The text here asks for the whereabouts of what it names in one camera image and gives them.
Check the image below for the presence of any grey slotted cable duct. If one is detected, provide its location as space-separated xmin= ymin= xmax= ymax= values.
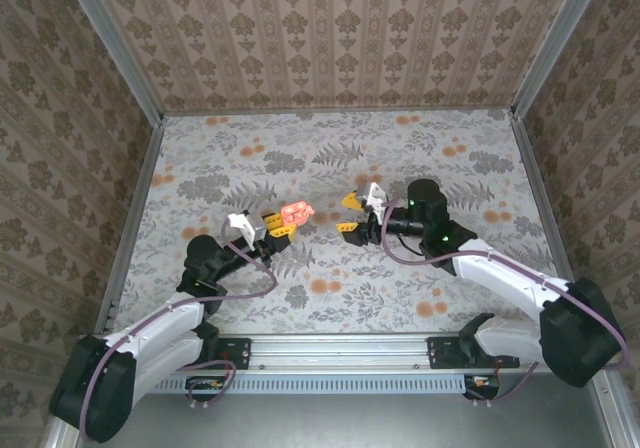
xmin=149 ymin=373 xmax=466 ymax=395

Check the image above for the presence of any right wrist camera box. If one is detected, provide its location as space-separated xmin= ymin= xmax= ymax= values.
xmin=356 ymin=181 xmax=389 ymax=218

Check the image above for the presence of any grey metal sheet shelf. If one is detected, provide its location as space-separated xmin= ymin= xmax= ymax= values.
xmin=44 ymin=370 xmax=632 ymax=448

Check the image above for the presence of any aluminium side rail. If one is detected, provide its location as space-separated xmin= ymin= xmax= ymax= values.
xmin=508 ymin=111 xmax=592 ymax=332
xmin=95 ymin=116 xmax=165 ymax=335

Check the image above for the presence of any floral patterned table cover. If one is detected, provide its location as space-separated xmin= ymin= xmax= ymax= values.
xmin=112 ymin=109 xmax=581 ymax=335

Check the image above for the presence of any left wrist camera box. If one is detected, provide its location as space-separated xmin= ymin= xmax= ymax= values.
xmin=227 ymin=209 xmax=270 ymax=245

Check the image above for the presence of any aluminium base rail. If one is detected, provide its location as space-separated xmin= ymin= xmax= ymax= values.
xmin=73 ymin=331 xmax=612 ymax=370

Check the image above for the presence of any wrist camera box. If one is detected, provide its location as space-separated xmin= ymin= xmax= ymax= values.
xmin=356 ymin=181 xmax=389 ymax=218
xmin=227 ymin=209 xmax=270 ymax=245

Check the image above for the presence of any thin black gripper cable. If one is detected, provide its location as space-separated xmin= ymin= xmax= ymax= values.
xmin=396 ymin=234 xmax=425 ymax=258

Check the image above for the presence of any aluminium frame post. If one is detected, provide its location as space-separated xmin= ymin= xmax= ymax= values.
xmin=510 ymin=0 xmax=610 ymax=120
xmin=58 ymin=0 xmax=167 ymax=125

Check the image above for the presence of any black connector box with wires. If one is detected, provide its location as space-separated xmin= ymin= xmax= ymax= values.
xmin=185 ymin=375 xmax=229 ymax=402
xmin=463 ymin=373 xmax=501 ymax=401

